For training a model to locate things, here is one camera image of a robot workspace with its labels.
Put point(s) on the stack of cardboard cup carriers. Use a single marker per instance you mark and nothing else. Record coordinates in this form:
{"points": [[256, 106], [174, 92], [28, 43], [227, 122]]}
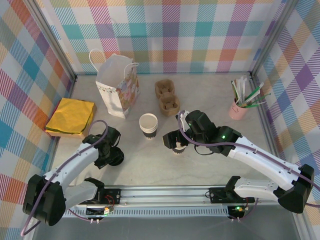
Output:
{"points": [[167, 98]]}

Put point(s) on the aluminium frame post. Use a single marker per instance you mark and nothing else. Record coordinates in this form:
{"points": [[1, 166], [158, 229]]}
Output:
{"points": [[271, 37], [53, 40]]}

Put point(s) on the black plastic cup lid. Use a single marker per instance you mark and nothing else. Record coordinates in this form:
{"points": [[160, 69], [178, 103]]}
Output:
{"points": [[119, 157]]}

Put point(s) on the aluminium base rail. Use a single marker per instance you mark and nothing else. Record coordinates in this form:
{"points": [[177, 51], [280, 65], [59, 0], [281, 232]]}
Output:
{"points": [[162, 193]]}

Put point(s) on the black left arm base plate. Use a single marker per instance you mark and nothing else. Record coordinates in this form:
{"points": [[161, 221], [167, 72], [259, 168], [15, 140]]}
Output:
{"points": [[112, 195]]}

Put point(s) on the yellow paper napkin stack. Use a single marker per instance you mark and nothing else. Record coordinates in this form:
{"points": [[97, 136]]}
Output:
{"points": [[70, 115]]}

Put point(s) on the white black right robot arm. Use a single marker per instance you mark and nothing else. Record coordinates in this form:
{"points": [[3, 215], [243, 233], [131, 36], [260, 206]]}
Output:
{"points": [[262, 157]]}

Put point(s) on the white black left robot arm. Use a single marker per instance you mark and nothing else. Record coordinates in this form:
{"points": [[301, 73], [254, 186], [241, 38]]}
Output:
{"points": [[75, 160]]}

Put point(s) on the cartoon animal paper gift bag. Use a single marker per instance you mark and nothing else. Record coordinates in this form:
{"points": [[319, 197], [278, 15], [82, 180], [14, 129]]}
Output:
{"points": [[112, 87]]}

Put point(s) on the pink metal bucket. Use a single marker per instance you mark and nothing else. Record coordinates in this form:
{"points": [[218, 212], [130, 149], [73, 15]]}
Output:
{"points": [[237, 111]]}

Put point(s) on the black lidded takeout coffee cup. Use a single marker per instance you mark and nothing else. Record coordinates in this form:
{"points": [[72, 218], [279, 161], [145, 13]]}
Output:
{"points": [[179, 151]]}

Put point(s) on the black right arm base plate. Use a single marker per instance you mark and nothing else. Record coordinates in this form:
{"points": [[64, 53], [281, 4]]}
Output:
{"points": [[217, 195]]}

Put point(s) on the white paper wrapped straw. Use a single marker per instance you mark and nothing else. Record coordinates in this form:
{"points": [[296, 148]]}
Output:
{"points": [[235, 90], [244, 85], [240, 87]]}

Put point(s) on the straws and stirrers bundle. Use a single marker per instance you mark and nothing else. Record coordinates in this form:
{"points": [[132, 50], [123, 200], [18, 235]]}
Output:
{"points": [[261, 98]]}

